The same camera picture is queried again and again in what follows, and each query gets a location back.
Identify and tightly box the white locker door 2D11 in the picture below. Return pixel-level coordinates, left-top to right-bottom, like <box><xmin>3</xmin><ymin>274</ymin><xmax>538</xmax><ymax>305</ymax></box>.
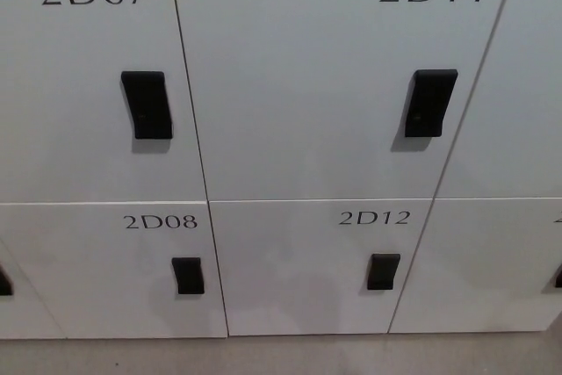
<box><xmin>168</xmin><ymin>0</ymin><xmax>521</xmax><ymax>203</ymax></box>

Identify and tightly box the white locker door 2D12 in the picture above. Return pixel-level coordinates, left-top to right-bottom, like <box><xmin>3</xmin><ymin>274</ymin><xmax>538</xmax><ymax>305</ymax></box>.
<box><xmin>208</xmin><ymin>198</ymin><xmax>436</xmax><ymax>337</ymax></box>

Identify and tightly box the white locker door 2D08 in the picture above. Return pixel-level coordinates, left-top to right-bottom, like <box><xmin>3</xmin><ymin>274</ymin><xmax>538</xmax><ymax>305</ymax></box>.
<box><xmin>0</xmin><ymin>202</ymin><xmax>229</xmax><ymax>341</ymax></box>

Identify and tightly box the white locker door 2D07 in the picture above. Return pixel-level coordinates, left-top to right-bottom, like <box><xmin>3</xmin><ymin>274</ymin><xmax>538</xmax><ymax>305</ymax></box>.
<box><xmin>0</xmin><ymin>0</ymin><xmax>210</xmax><ymax>206</ymax></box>

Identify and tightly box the black lock on 2D11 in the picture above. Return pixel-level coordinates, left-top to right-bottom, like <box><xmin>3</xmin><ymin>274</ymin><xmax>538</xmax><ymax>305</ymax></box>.
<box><xmin>403</xmin><ymin>69</ymin><xmax>459</xmax><ymax>139</ymax></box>

